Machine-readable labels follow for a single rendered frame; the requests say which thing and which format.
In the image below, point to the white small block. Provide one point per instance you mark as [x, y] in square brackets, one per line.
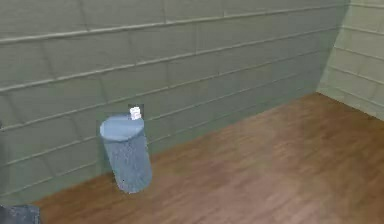
[135, 113]

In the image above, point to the blue round bin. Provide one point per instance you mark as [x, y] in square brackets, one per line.
[126, 156]

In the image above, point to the dark grey box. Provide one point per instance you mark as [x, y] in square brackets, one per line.
[18, 214]

